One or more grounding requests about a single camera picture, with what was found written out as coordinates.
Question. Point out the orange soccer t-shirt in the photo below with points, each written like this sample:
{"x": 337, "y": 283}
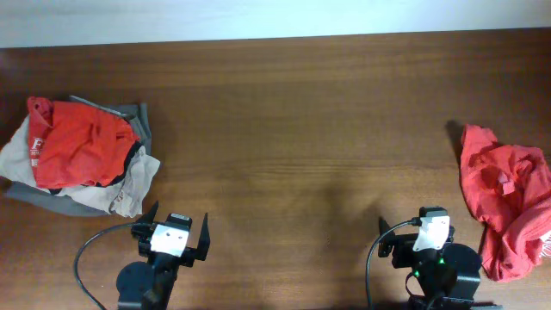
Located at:
{"x": 506, "y": 188}

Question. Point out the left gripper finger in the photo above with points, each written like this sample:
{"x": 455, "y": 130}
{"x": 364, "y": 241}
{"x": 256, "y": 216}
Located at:
{"x": 149, "y": 216}
{"x": 204, "y": 241}

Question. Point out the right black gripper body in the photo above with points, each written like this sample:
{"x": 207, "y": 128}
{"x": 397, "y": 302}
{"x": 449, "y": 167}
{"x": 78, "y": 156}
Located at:
{"x": 397, "y": 248}

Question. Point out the red folded shirt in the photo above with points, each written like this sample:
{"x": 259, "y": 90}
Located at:
{"x": 72, "y": 144}

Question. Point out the beige folded shirt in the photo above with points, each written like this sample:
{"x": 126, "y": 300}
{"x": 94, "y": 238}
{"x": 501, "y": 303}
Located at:
{"x": 123, "y": 198}

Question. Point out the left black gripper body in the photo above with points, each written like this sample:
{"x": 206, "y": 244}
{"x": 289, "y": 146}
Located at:
{"x": 189, "y": 257}

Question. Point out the grey folded shirt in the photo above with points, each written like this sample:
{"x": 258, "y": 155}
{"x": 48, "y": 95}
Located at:
{"x": 134, "y": 114}

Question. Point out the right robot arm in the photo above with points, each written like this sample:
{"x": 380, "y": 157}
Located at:
{"x": 449, "y": 277}

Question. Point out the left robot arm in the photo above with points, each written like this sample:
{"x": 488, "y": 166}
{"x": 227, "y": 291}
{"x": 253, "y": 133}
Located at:
{"x": 148, "y": 285}

